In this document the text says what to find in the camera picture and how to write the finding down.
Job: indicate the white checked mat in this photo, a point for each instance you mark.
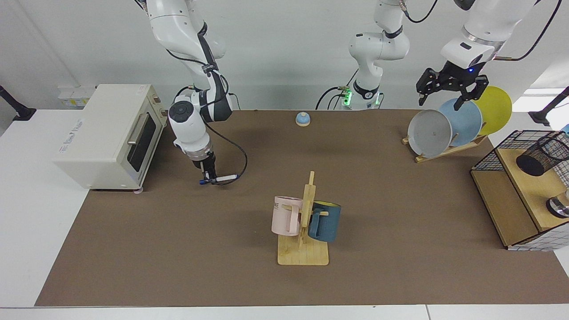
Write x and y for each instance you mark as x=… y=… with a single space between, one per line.
x=542 y=242

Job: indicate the blue and white marker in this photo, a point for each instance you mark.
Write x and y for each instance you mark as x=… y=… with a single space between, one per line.
x=229 y=178

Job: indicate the silver round metal object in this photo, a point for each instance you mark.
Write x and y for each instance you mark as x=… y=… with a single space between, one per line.
x=560 y=206

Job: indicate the light blue plate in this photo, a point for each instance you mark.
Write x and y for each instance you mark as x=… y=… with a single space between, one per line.
x=466 y=124

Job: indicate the wooden cup stand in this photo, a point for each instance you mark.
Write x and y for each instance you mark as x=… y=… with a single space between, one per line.
x=302 y=255

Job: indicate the small blue round bell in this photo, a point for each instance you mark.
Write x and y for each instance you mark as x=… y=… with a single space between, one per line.
x=302 y=119

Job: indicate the dark blue cup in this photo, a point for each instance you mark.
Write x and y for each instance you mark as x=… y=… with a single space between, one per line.
x=329 y=222

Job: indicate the yellow plate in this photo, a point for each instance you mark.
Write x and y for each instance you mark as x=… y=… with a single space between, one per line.
x=495 y=111

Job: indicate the pale toaster oven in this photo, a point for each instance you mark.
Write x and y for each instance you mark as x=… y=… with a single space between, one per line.
x=102 y=133

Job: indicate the black mesh pen holder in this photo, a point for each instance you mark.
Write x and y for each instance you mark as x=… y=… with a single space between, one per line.
x=540 y=158

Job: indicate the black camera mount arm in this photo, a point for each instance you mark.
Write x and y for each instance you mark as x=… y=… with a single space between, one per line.
x=540 y=116
x=20 y=113

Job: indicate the white wall socket strip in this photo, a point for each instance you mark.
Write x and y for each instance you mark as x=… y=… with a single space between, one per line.
x=75 y=95

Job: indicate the grey plate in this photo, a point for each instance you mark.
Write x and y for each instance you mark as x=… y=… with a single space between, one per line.
x=429 y=133

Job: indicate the wooden plate rack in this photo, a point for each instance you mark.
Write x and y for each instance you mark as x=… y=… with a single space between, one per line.
x=444 y=152

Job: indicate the brown table cloth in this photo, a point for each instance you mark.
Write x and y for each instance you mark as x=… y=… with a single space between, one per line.
x=222 y=249

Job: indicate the pink cup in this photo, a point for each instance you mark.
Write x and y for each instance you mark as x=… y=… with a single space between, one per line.
x=280 y=218

